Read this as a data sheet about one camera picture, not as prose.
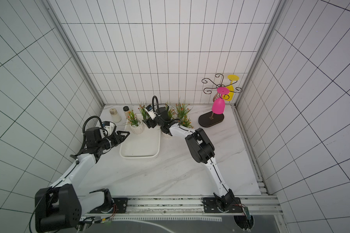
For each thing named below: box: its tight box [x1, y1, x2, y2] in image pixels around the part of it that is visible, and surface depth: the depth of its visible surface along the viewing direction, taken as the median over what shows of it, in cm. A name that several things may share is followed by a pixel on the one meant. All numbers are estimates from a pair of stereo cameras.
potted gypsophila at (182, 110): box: [174, 103, 194, 129], surface depth 102 cm
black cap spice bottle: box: [122, 105, 130, 119], surface depth 107 cm
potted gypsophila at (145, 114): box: [138, 104, 151, 120], surface depth 96 cm
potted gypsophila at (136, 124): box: [127, 109, 144, 135], surface depth 100 cm
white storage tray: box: [119, 125, 161, 159], surface depth 95 cm
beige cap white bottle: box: [109, 107, 122, 123], surface depth 105 cm
